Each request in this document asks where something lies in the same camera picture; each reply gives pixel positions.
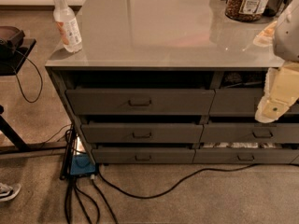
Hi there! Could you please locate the clear plastic water bottle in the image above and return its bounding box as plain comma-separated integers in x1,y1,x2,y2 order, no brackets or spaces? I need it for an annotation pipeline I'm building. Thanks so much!
53,0,82,53

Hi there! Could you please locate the grey sneaker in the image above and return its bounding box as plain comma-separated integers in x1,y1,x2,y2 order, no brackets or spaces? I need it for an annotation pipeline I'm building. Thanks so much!
0,183,21,203

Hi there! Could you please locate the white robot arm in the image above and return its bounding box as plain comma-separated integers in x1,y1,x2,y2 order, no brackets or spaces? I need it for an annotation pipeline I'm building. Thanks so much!
255,0,299,123

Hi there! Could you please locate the dark device on stand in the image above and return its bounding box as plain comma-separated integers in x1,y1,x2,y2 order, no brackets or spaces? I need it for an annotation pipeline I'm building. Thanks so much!
0,26,25,60

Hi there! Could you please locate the glass jar of nuts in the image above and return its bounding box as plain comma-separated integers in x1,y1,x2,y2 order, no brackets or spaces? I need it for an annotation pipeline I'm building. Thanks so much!
225,0,269,21

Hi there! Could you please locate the thin black hanging cable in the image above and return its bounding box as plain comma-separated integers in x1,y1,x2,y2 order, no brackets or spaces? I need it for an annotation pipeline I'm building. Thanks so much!
12,49,44,104

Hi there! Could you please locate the black side stand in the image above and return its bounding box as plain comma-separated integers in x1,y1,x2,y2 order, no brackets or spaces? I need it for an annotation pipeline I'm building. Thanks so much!
0,40,70,151

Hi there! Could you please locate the long black floor cable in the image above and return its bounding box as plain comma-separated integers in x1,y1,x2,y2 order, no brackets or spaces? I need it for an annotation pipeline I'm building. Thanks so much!
97,162,299,200

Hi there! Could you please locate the blue power box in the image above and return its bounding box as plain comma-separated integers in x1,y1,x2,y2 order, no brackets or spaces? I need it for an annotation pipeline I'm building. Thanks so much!
70,154,96,175

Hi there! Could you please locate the grey drawer cabinet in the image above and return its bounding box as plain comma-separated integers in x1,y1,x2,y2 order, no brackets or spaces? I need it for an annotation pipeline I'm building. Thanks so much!
44,0,299,166

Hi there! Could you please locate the grey drawer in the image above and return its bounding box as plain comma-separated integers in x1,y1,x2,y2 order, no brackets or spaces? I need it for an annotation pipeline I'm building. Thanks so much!
193,148,299,164
200,123,299,144
93,147,195,164
65,89,214,115
81,123,203,143
209,88,299,117

